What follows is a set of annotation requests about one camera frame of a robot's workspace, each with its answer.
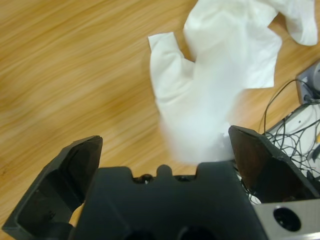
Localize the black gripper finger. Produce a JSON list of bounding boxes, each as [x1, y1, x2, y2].
[[228, 125, 320, 204], [2, 135, 104, 239]]

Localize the white Unitree T-shirt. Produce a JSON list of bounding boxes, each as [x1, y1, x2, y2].
[[147, 0, 320, 166]]

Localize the thin black tangled cable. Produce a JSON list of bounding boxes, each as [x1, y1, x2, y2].
[[265, 105, 320, 182]]

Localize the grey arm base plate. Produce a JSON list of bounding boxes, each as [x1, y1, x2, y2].
[[295, 60, 320, 106]]

